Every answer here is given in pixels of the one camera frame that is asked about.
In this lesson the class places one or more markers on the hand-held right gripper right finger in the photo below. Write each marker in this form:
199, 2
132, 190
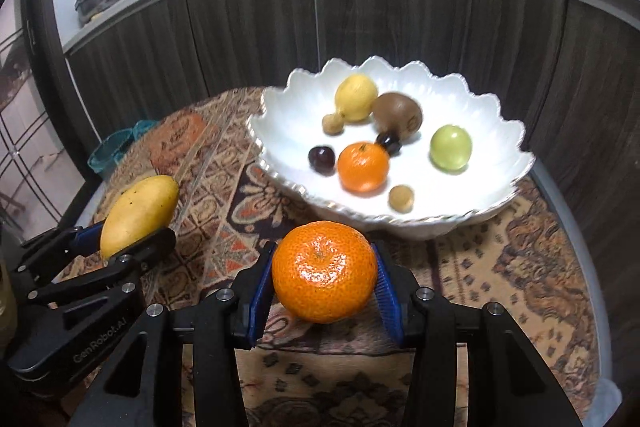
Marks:
387, 292

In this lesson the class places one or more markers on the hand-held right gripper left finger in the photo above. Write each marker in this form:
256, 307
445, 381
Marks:
262, 287

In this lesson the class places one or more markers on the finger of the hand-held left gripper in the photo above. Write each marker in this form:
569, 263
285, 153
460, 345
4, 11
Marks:
150, 248
86, 238

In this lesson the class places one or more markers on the yellow mango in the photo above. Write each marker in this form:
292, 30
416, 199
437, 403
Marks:
140, 214

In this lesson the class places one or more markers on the orange tangerine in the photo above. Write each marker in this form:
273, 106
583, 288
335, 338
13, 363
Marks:
324, 278
363, 167

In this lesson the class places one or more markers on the small tan longan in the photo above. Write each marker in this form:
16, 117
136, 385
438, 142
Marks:
401, 198
332, 124

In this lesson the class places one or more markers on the dark red cherry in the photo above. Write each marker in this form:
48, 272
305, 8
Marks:
321, 158
389, 143

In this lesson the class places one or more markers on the green apple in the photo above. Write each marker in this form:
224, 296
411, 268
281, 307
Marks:
451, 148

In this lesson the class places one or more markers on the white scalloped ceramic bowl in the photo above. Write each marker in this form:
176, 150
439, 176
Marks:
300, 117

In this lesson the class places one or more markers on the teal basket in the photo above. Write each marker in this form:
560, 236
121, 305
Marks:
112, 149

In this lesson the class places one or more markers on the patterned woven tablecloth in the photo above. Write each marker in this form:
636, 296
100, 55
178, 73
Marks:
225, 187

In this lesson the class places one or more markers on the gridded glass door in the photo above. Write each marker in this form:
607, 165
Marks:
22, 107

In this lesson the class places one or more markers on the brown kiwi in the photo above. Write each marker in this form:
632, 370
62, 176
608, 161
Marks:
397, 114

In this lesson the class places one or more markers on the yellow lemon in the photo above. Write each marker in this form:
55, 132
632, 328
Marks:
355, 98

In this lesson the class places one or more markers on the wood-panel kitchen counter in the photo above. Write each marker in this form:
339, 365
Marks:
260, 17

